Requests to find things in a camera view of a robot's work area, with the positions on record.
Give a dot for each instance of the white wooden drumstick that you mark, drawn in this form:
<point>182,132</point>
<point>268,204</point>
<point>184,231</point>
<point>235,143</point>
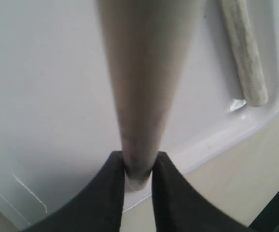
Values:
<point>245,50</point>
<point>146,43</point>

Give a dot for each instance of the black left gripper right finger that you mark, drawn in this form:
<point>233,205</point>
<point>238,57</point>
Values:
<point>178,207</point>

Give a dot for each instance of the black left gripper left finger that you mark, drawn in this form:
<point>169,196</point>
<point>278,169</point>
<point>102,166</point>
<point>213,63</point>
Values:
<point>97,208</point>

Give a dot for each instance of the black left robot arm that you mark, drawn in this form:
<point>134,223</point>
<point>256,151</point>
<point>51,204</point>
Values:
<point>274,210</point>

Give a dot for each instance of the white plastic tray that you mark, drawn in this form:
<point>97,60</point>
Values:
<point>57,119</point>

